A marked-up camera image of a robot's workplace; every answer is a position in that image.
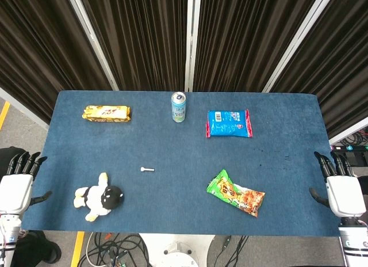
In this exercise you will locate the black bag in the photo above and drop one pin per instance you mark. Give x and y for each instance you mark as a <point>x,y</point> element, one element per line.
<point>37,247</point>

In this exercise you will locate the yellow floor tape strip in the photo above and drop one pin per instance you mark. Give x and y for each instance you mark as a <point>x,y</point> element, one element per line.
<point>4,114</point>
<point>77,249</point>

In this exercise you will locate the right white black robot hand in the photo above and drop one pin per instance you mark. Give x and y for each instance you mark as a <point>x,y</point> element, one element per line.
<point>345,195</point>

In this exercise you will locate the white partition base rail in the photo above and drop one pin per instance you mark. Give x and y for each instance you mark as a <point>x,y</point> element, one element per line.
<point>348,134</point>
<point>23,108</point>

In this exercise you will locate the blue red snack bag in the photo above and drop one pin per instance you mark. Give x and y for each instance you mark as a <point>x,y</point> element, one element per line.
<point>229,123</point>

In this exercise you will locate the black equipment box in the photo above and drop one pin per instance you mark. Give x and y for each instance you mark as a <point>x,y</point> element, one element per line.
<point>359,163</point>

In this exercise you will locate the black white plush toy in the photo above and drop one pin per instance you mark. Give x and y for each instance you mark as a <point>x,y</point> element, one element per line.
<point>96,196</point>

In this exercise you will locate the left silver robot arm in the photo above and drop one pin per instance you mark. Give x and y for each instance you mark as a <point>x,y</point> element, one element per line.
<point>8,235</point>

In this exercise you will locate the white partition frame post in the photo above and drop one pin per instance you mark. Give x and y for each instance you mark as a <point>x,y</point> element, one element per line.
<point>297,41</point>
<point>93,39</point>
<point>193,39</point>

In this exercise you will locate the light blue drink can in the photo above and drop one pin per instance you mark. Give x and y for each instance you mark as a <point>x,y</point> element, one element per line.
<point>178,108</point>

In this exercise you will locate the blue felt table cloth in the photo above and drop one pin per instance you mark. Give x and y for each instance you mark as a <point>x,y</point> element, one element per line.
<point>184,152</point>

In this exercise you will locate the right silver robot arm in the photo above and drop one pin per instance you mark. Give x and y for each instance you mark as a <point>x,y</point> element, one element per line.
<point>353,241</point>

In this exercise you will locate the black pleated curtain panel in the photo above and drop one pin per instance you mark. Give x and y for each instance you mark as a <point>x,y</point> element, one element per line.
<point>138,39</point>
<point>34,48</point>
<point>244,39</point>
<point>339,62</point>

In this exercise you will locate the black rounded object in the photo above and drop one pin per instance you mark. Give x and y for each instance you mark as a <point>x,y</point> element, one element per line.
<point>5,153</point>

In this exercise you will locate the green orange chips bag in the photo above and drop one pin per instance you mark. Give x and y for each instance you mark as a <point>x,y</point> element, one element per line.
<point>235,193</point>

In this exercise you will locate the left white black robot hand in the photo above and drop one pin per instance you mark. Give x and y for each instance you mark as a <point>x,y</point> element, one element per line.
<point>15,192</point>

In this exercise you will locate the black power strip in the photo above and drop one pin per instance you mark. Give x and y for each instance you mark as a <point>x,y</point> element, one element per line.
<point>349,148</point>

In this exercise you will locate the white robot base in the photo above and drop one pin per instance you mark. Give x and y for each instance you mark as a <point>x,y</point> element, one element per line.
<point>178,249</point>

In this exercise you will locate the yellow biscuit package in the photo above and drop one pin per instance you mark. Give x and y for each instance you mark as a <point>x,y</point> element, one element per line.
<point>107,114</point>

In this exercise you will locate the small silver screw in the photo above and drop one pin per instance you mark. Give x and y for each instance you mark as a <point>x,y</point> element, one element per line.
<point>147,169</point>

